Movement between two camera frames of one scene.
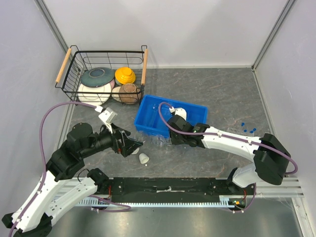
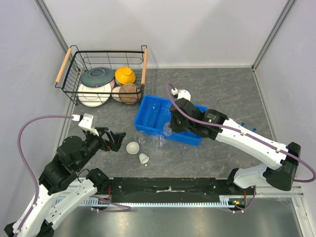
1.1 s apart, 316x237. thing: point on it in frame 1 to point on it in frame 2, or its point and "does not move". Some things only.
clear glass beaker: (141, 136) does not move
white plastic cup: (143, 158) does not move
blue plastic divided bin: (146, 115) does not move
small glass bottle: (169, 146) to (167, 129)
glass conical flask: (159, 144) does not move
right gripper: (175, 140) to (175, 127)
